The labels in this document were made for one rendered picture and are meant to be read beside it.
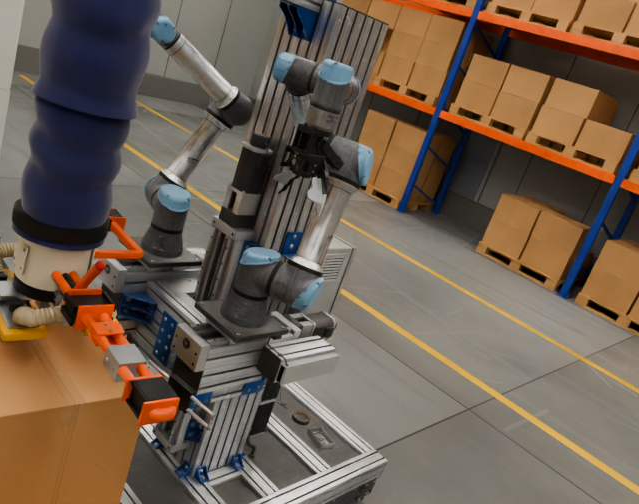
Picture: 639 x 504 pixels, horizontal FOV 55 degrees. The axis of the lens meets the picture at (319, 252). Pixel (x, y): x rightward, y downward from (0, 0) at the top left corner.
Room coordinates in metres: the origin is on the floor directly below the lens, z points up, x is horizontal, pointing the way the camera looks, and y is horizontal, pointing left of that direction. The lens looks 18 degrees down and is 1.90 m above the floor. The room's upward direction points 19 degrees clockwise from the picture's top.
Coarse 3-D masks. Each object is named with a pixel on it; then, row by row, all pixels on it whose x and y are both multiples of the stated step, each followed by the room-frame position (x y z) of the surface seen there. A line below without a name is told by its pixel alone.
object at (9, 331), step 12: (0, 276) 1.41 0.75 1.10; (12, 276) 1.48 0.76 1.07; (12, 300) 1.32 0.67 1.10; (24, 300) 1.38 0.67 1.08; (0, 312) 1.29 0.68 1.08; (12, 312) 1.31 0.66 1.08; (0, 324) 1.25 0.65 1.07; (12, 324) 1.26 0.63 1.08; (0, 336) 1.23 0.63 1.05; (12, 336) 1.23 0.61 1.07; (24, 336) 1.25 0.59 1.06; (36, 336) 1.27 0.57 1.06
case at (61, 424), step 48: (48, 336) 1.47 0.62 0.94; (0, 384) 1.21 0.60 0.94; (48, 384) 1.27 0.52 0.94; (96, 384) 1.33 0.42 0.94; (0, 432) 1.12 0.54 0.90; (48, 432) 1.20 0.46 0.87; (96, 432) 1.29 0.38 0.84; (0, 480) 1.13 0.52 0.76; (48, 480) 1.21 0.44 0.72; (96, 480) 1.31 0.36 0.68
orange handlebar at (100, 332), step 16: (112, 224) 1.78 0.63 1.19; (128, 240) 1.70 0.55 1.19; (96, 256) 1.55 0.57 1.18; (112, 256) 1.58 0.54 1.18; (128, 256) 1.61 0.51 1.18; (64, 288) 1.30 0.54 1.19; (96, 336) 1.15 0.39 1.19; (112, 336) 1.18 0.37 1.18; (144, 368) 1.09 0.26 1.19; (160, 416) 0.97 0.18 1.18
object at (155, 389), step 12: (132, 384) 1.01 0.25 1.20; (144, 384) 1.02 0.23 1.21; (156, 384) 1.03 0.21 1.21; (168, 384) 1.04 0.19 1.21; (132, 396) 1.01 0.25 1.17; (144, 396) 0.98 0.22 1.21; (156, 396) 0.99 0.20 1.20; (168, 396) 1.01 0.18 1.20; (132, 408) 0.99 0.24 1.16; (144, 408) 0.96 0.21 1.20; (156, 408) 0.98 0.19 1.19; (144, 420) 0.96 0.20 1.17; (156, 420) 0.98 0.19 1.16; (168, 420) 1.00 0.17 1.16
